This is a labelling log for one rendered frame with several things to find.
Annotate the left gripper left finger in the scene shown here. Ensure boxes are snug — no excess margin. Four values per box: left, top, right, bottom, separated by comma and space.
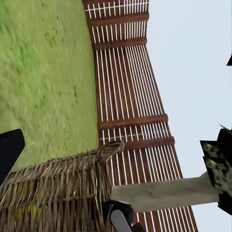
0, 129, 25, 186

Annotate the wicker basket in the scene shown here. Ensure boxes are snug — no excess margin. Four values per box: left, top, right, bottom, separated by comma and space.
0, 140, 125, 232

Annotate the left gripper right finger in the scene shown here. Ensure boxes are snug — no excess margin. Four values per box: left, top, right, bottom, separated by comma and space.
217, 128, 232, 167

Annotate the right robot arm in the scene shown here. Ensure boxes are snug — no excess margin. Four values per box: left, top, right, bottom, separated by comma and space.
51, 198, 145, 232

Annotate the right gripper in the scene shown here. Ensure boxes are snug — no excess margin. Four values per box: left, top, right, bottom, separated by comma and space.
51, 198, 94, 220

